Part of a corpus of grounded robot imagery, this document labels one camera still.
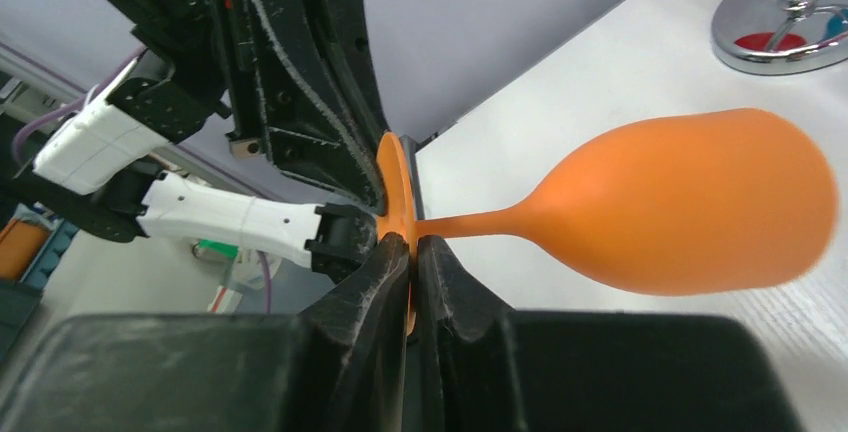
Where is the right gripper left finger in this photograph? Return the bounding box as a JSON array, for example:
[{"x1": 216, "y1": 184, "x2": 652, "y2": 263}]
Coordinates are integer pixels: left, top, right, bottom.
[{"x1": 1, "y1": 233, "x2": 411, "y2": 431}]

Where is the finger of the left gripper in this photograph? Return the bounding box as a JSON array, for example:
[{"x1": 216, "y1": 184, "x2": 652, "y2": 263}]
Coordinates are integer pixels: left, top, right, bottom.
[{"x1": 305, "y1": 203, "x2": 377, "y2": 284}]

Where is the chrome wine glass rack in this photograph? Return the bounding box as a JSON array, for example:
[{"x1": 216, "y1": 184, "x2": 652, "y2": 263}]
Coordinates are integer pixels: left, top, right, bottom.
[{"x1": 710, "y1": 0, "x2": 847, "y2": 76}]

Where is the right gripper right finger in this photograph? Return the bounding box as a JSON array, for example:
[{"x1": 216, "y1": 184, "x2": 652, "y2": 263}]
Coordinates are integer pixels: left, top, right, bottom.
[{"x1": 417, "y1": 236, "x2": 802, "y2": 431}]

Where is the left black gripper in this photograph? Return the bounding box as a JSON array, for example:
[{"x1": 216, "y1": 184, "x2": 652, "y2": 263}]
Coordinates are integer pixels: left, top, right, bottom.
[{"x1": 107, "y1": 0, "x2": 389, "y2": 213}]

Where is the orange wine glass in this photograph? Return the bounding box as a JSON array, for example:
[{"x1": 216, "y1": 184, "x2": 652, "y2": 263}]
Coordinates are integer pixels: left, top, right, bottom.
[{"x1": 377, "y1": 109, "x2": 847, "y2": 310}]

